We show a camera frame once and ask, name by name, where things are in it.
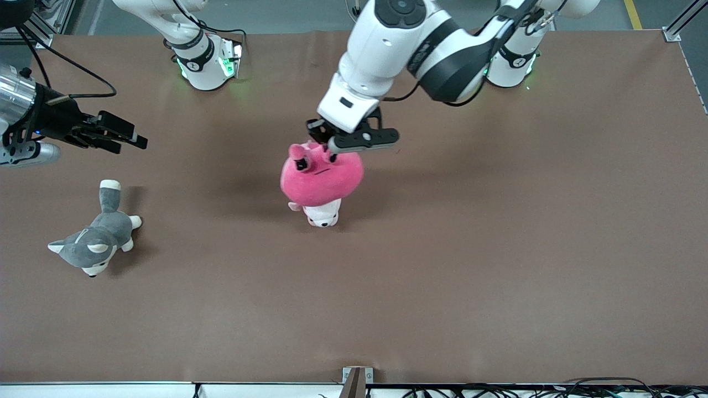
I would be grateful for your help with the grey white husky plush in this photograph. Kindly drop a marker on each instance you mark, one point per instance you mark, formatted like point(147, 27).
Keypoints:
point(94, 246)

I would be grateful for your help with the brown paper table cover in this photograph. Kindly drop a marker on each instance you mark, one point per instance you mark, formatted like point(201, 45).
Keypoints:
point(354, 287)

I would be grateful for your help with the aluminium frame post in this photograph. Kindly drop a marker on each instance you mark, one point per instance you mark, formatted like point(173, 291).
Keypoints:
point(683, 22)
point(50, 22)

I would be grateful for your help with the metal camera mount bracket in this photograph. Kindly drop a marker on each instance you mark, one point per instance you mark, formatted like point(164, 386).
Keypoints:
point(357, 381)

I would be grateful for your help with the pale pink plush puppy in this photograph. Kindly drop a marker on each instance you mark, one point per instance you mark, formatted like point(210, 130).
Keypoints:
point(323, 215)

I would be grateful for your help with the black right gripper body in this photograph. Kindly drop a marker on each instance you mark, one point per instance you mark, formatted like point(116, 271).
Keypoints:
point(60, 120)

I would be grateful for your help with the round hot pink plush toy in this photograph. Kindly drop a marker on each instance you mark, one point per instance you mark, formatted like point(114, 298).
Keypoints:
point(323, 179)

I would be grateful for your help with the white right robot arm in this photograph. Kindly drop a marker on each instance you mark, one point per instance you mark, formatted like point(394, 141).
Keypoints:
point(202, 61)

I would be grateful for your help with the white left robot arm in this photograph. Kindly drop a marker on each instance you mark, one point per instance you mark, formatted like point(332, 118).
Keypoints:
point(387, 44)

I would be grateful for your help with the white table edge rail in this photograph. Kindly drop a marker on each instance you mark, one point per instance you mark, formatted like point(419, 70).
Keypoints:
point(110, 390)

